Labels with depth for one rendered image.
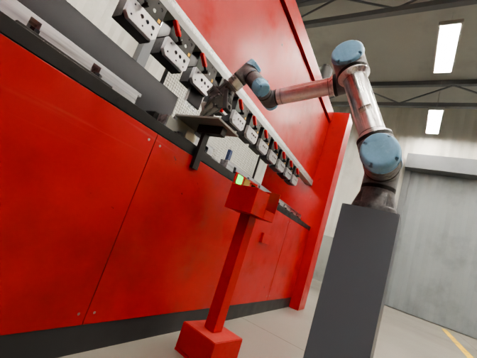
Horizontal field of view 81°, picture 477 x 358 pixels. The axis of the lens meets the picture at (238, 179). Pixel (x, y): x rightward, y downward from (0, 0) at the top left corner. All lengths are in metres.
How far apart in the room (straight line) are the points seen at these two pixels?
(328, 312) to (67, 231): 0.86
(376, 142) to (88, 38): 1.46
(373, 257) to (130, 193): 0.86
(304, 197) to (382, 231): 2.36
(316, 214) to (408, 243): 5.50
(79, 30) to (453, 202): 8.44
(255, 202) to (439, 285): 7.50
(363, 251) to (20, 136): 1.04
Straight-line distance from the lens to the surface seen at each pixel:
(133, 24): 1.26
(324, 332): 1.04
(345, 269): 1.01
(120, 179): 1.07
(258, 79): 1.31
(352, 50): 1.19
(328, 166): 3.39
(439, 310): 8.50
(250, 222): 1.35
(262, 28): 2.04
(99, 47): 1.80
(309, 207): 3.29
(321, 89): 1.34
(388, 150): 0.97
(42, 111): 0.94
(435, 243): 8.59
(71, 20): 1.75
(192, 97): 1.49
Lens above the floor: 0.56
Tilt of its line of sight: 10 degrees up
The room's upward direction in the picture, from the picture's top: 18 degrees clockwise
